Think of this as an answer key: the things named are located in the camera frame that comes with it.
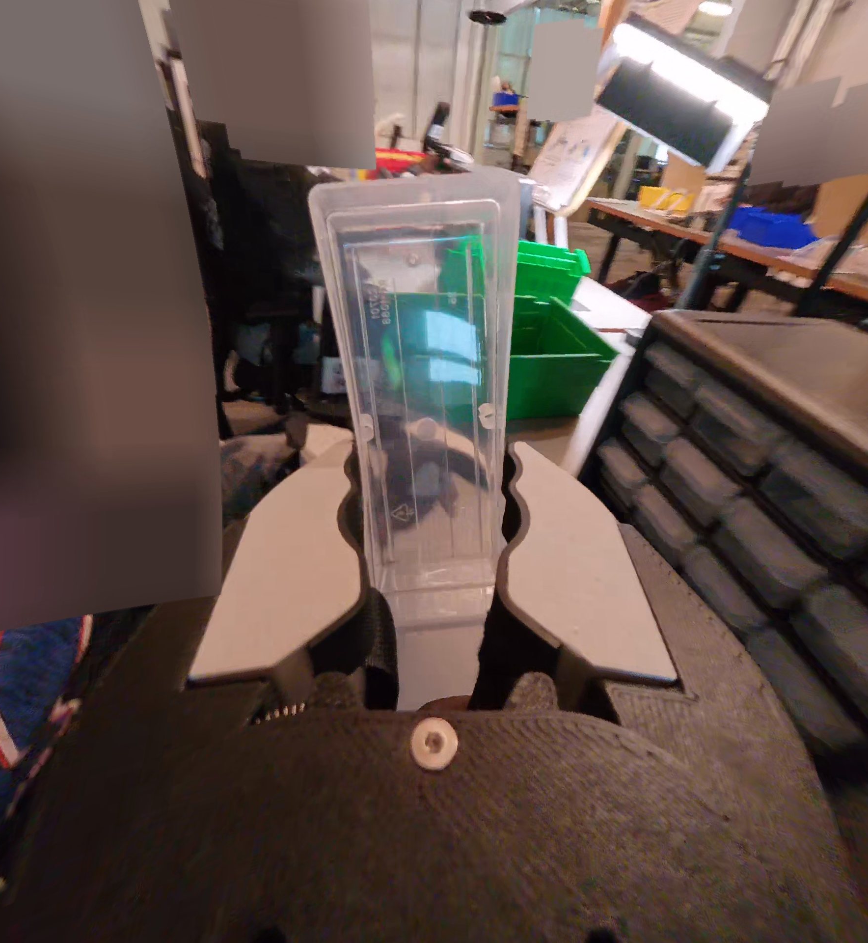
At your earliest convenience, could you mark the yellow container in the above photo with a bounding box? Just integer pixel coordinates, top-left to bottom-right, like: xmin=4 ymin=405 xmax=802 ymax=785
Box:
xmin=636 ymin=186 xmax=694 ymax=216

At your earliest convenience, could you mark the wooden work table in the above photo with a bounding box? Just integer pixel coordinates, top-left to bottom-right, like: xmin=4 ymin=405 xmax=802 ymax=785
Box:
xmin=587 ymin=195 xmax=868 ymax=312

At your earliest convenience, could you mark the set of clear cabinet drawers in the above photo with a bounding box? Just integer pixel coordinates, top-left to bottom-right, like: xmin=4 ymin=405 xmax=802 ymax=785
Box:
xmin=597 ymin=342 xmax=868 ymax=745

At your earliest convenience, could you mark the green plastic bin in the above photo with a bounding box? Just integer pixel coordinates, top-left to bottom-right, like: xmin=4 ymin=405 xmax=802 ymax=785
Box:
xmin=506 ymin=295 xmax=621 ymax=422
xmin=514 ymin=239 xmax=594 ymax=300

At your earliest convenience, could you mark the person's patterned blue clothing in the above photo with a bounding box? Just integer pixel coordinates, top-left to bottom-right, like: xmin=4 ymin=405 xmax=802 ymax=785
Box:
xmin=0 ymin=615 xmax=95 ymax=885

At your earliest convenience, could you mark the black drawer cabinet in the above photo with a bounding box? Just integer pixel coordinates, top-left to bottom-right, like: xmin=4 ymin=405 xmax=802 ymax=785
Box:
xmin=577 ymin=308 xmax=868 ymax=778

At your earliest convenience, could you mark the white instruction poster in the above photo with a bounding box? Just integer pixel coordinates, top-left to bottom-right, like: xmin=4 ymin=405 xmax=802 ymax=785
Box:
xmin=528 ymin=111 xmax=628 ymax=212

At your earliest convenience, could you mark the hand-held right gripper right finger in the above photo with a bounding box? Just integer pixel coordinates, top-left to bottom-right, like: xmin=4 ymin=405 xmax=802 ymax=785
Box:
xmin=494 ymin=441 xmax=679 ymax=682

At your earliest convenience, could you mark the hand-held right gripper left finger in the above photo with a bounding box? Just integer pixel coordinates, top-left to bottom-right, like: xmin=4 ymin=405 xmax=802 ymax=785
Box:
xmin=187 ymin=438 xmax=370 ymax=682

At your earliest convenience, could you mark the blue plastic bin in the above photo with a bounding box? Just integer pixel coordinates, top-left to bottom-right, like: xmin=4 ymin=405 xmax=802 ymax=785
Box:
xmin=729 ymin=206 xmax=819 ymax=249

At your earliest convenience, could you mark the clear plastic drawer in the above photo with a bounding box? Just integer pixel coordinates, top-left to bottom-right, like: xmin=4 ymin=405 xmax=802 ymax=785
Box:
xmin=306 ymin=166 xmax=525 ymax=627

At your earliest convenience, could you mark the LED light panel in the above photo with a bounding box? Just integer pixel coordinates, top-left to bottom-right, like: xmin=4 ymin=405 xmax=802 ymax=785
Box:
xmin=596 ymin=15 xmax=775 ymax=168

